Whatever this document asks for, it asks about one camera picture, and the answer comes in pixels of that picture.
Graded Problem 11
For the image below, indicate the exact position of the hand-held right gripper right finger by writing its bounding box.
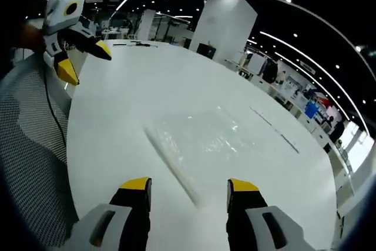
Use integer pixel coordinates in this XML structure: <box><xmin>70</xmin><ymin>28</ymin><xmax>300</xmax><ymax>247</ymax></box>
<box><xmin>225</xmin><ymin>178</ymin><xmax>317</xmax><ymax>251</ymax></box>

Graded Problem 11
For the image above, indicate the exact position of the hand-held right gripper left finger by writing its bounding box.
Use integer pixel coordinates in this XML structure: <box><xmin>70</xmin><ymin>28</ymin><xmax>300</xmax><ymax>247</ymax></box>
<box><xmin>64</xmin><ymin>176</ymin><xmax>153</xmax><ymax>251</ymax></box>

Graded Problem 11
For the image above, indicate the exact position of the pile of clear food packaging bags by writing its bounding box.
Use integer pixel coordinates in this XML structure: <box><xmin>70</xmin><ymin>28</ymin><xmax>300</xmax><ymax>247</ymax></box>
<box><xmin>143</xmin><ymin>105</ymin><xmax>260</xmax><ymax>206</ymax></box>

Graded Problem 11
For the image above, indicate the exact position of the person's left hand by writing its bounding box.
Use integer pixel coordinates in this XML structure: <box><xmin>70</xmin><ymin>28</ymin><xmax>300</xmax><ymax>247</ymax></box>
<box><xmin>18</xmin><ymin>23</ymin><xmax>46</xmax><ymax>55</ymax></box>

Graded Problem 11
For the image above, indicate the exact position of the grey mesh office chair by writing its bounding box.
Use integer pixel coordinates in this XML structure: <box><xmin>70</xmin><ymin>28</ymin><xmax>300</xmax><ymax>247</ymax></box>
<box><xmin>0</xmin><ymin>53</ymin><xmax>80</xmax><ymax>249</ymax></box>

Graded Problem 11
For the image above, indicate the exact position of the blue box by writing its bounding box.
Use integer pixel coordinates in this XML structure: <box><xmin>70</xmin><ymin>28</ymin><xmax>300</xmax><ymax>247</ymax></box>
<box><xmin>304</xmin><ymin>101</ymin><xmax>320</xmax><ymax>120</ymax></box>

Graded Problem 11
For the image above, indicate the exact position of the wide white pillar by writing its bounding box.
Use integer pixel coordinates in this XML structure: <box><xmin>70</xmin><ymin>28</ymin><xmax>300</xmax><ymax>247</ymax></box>
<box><xmin>189</xmin><ymin>0</ymin><xmax>259</xmax><ymax>64</ymax></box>

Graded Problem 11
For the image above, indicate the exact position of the ceiling air conditioner unit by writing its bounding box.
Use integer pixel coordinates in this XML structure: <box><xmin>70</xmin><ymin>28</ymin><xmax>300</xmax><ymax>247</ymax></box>
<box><xmin>298</xmin><ymin>60</ymin><xmax>317</xmax><ymax>75</ymax></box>

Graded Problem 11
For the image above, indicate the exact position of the curved ceiling light strip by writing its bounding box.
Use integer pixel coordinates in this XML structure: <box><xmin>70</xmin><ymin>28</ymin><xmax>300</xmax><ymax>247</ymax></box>
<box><xmin>259</xmin><ymin>30</ymin><xmax>370</xmax><ymax>130</ymax></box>

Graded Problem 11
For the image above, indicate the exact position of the black cable on table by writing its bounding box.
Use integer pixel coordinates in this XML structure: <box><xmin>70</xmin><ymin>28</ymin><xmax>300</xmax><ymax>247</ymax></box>
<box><xmin>112</xmin><ymin>40</ymin><xmax>159</xmax><ymax>49</ymax></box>

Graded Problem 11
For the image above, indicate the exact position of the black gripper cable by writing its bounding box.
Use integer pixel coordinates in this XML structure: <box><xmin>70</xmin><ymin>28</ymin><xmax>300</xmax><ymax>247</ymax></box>
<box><xmin>43</xmin><ymin>65</ymin><xmax>68</xmax><ymax>148</ymax></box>

